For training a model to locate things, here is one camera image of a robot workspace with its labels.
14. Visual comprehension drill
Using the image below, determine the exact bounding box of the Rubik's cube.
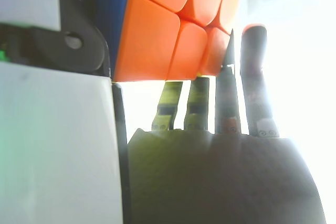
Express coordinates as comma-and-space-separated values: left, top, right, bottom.
61, 0, 248, 82

